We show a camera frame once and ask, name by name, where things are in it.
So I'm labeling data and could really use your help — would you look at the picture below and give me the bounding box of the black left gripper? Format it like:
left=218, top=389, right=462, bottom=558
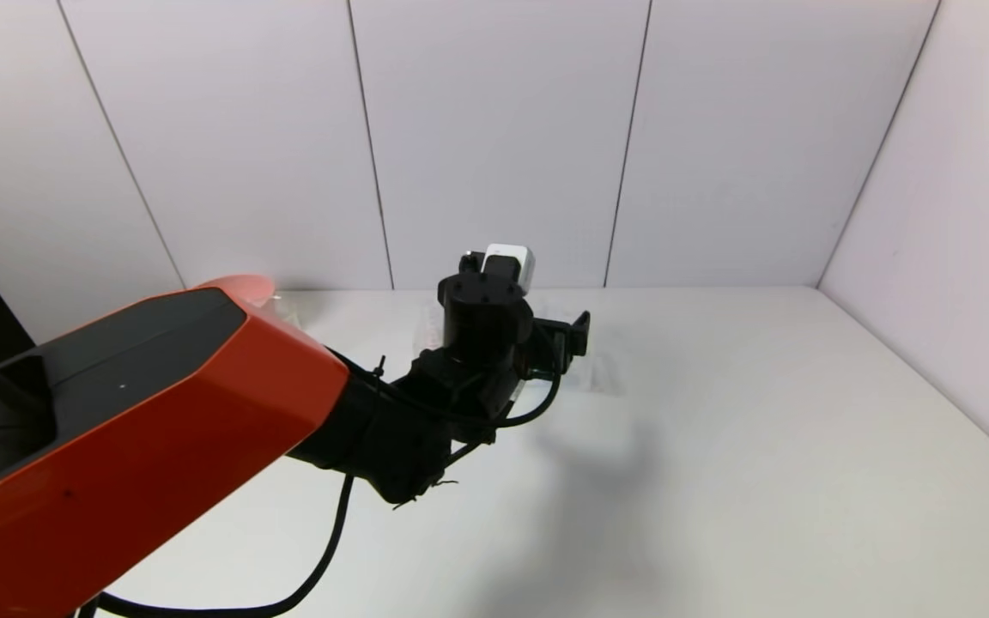
left=521, top=310, right=592, bottom=377

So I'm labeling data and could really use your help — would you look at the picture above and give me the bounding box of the clear plastic test tube rack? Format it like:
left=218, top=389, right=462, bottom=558
left=416, top=296, right=626, bottom=397

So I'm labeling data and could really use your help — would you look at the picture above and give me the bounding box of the pink bowl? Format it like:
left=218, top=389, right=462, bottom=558
left=192, top=275, right=279, bottom=303

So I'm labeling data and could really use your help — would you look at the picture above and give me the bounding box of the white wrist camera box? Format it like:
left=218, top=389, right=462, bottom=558
left=482, top=244, right=537, bottom=294

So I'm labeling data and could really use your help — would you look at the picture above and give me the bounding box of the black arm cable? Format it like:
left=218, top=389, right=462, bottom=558
left=82, top=474, right=355, bottom=618

